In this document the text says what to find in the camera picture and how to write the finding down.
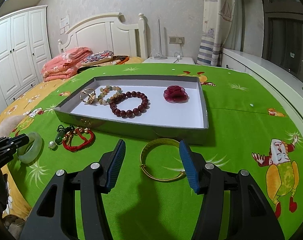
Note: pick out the white wardrobe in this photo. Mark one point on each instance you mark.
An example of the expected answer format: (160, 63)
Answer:
(24, 49)

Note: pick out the patterned pillow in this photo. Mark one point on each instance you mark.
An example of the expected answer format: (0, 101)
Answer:
(97, 58)

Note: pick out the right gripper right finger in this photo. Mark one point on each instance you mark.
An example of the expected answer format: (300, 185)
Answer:
(233, 206)

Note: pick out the white pearl earring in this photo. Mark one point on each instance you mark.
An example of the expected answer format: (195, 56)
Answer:
(52, 145)

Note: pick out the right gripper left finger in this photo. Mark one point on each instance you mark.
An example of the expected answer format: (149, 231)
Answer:
(53, 215)

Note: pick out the pink folded quilt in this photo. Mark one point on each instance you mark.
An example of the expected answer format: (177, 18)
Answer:
(65, 65)

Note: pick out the white bed headboard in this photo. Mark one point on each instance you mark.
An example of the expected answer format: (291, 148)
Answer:
(107, 32)

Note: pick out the beige plush cushion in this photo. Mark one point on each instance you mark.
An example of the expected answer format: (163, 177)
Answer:
(9, 124)

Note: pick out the yellow floral bedsheet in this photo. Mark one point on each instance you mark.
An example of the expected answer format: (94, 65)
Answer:
(24, 99)

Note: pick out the red rose brooch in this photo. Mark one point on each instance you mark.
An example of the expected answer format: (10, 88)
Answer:
(176, 94)

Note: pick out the gold ring ornament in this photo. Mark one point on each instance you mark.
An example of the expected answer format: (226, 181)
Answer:
(88, 96)

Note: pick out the patterned window curtain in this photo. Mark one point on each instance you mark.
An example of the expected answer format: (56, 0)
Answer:
(217, 22)

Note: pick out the wall power socket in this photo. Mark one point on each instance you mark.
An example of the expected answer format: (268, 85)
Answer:
(176, 40)

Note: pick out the white nightstand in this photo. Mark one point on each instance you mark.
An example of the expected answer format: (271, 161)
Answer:
(184, 60)

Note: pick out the green jade pendant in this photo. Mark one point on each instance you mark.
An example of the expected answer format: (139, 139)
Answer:
(63, 133)

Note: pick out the dark striped folded blanket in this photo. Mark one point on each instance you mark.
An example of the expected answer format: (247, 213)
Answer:
(120, 59)

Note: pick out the pale green jade bangle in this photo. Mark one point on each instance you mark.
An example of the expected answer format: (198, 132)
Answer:
(29, 152)

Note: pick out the grey shallow tray box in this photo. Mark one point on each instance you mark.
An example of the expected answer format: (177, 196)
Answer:
(140, 110)

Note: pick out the white desk lamp stand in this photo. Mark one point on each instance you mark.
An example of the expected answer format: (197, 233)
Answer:
(156, 53)

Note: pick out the gold bangle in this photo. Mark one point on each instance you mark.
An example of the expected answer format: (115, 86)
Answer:
(148, 148)

